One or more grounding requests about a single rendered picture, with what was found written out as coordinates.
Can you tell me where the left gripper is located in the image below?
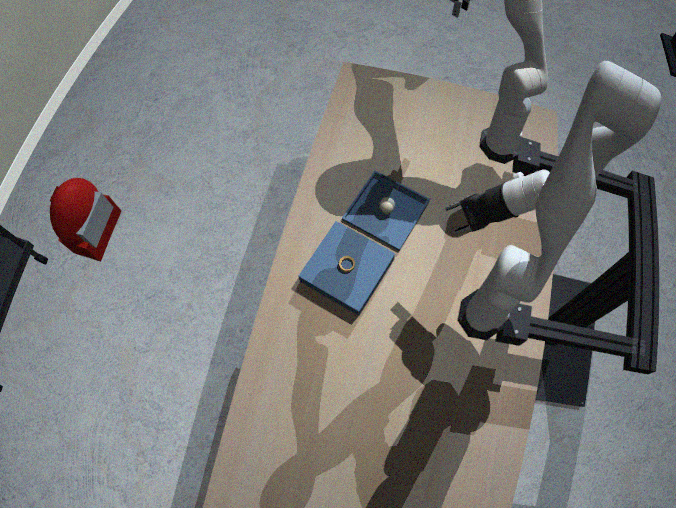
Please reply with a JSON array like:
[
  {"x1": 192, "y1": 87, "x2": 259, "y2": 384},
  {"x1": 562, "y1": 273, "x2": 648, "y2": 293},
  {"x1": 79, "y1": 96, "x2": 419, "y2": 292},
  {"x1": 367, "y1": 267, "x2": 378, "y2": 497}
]
[{"x1": 445, "y1": 172, "x2": 535, "y2": 234}]

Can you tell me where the blue square plate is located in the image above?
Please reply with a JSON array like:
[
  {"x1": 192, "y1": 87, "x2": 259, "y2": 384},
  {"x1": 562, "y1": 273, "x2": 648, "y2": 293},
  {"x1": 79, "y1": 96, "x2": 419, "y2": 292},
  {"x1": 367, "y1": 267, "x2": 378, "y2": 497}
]
[{"x1": 298, "y1": 221, "x2": 395, "y2": 316}]

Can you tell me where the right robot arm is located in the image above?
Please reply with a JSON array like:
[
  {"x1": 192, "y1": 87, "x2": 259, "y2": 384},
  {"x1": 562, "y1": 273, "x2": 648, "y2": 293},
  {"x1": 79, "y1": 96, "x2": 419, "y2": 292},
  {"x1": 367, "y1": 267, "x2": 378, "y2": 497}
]
[{"x1": 486, "y1": 0, "x2": 548, "y2": 155}]

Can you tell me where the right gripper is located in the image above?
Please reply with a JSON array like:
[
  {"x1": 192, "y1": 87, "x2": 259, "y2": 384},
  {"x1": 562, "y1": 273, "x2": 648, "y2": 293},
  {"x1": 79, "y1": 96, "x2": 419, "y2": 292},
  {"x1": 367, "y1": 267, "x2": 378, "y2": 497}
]
[{"x1": 450, "y1": 0, "x2": 470, "y2": 18}]

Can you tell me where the blue rimmed tray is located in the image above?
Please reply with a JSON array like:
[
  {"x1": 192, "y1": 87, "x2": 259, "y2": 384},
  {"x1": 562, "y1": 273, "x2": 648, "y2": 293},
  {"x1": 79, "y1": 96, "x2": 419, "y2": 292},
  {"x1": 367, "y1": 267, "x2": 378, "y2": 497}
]
[{"x1": 342, "y1": 171, "x2": 430, "y2": 251}]

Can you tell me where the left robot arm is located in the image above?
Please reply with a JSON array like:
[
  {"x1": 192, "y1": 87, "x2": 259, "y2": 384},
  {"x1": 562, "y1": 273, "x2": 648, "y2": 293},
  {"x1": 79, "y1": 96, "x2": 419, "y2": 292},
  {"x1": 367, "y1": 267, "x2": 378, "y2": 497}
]
[{"x1": 466, "y1": 61, "x2": 661, "y2": 332}]

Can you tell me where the beige ball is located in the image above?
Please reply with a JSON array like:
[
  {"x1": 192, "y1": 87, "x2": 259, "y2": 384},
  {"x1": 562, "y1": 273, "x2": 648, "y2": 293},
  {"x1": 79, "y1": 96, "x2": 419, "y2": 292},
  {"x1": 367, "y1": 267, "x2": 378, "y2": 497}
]
[{"x1": 379, "y1": 197, "x2": 395, "y2": 213}]

